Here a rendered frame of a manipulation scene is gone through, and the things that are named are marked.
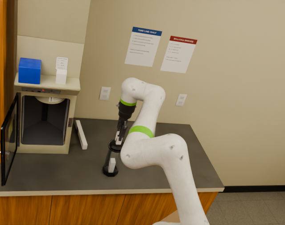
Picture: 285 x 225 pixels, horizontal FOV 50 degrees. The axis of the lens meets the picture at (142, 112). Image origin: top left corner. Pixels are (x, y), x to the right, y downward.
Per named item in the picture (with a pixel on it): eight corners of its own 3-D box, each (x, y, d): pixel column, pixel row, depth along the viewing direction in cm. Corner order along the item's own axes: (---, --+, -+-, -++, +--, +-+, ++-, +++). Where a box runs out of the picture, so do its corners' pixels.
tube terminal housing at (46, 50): (18, 127, 206) (21, 17, 164) (67, 129, 217) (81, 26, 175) (14, 152, 187) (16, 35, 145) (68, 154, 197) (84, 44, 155)
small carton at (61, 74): (56, 78, 160) (57, 68, 157) (65, 80, 161) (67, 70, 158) (55, 83, 156) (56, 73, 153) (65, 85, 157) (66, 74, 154)
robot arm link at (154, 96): (131, 122, 133) (126, 139, 140) (156, 130, 132) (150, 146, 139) (149, 77, 160) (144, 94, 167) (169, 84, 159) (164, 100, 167)
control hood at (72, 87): (15, 88, 161) (15, 71, 156) (77, 93, 172) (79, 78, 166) (13, 100, 152) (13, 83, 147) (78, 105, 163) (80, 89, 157)
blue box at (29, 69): (19, 72, 156) (20, 56, 151) (40, 74, 159) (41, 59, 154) (18, 82, 148) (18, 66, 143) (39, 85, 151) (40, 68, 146)
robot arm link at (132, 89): (126, 71, 162) (121, 80, 152) (148, 78, 161) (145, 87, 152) (121, 93, 169) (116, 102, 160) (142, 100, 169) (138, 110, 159)
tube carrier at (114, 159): (101, 163, 195) (106, 138, 184) (117, 164, 199) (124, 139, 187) (103, 176, 187) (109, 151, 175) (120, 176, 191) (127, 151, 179)
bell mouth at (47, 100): (35, 86, 184) (35, 78, 181) (65, 89, 190) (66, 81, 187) (33, 102, 170) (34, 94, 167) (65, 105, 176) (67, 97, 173)
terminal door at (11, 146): (17, 148, 183) (18, 93, 161) (2, 188, 158) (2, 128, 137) (15, 148, 183) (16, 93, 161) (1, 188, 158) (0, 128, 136)
